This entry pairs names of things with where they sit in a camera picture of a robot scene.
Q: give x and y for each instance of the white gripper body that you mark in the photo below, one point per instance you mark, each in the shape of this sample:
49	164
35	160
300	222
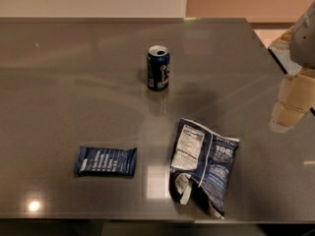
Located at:
304	44

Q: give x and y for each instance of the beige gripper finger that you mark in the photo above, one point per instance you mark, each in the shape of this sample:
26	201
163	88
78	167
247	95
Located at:
295	98

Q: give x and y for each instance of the blue pepsi can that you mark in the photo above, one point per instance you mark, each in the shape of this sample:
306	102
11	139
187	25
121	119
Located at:
158	67

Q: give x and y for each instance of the blue crumpled chip bag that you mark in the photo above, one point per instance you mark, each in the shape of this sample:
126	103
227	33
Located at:
200	165

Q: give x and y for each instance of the blue snack bar wrapper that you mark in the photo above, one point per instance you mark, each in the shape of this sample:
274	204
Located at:
106	161

